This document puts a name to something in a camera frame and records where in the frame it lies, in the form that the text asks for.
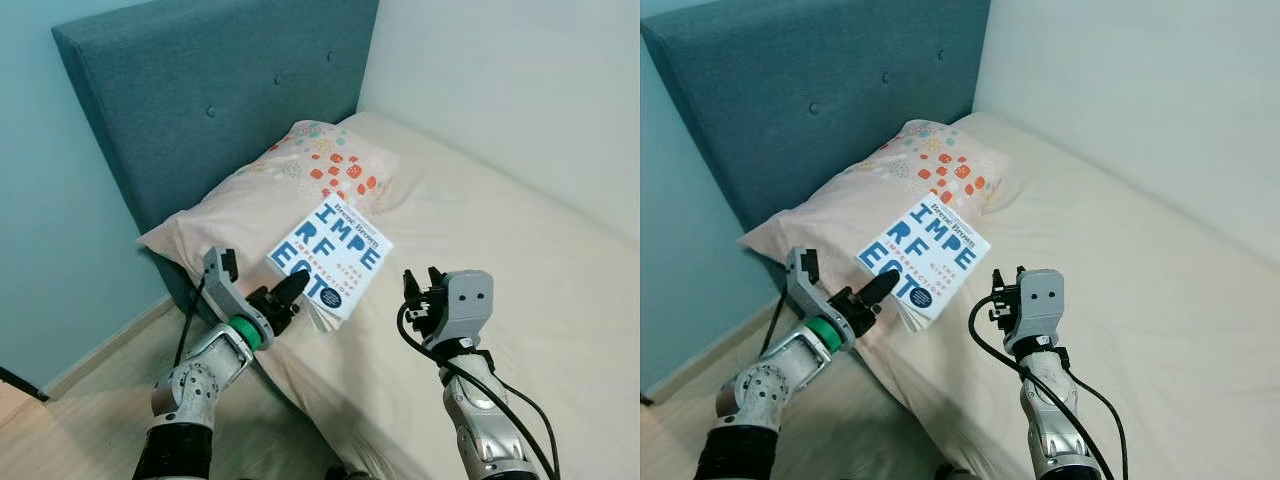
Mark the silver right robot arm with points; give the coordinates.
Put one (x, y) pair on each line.
(480, 420)
(1050, 420)

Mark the teal upholstered headboard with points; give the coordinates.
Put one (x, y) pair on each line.
(220, 90)
(830, 90)

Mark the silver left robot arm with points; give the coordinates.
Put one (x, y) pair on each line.
(200, 380)
(770, 385)

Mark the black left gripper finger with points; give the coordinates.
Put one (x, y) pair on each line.
(290, 290)
(878, 290)

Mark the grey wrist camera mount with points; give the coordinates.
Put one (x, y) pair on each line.
(467, 300)
(222, 295)
(805, 295)
(1040, 300)

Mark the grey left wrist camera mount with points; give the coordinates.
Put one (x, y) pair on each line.
(805, 295)
(222, 295)

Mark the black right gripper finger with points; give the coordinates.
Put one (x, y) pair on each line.
(411, 288)
(1020, 280)
(436, 282)
(999, 286)

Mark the bed mattress with beige sheet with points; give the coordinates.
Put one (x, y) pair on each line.
(1120, 260)
(500, 260)

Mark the white book with blue letters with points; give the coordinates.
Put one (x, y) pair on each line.
(925, 250)
(340, 250)

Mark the silver robot right leg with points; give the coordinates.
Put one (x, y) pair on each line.
(345, 472)
(955, 472)

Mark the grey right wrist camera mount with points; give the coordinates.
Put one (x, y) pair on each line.
(467, 300)
(1040, 300)

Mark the pink patterned pillow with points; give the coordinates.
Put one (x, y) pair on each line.
(860, 195)
(250, 195)

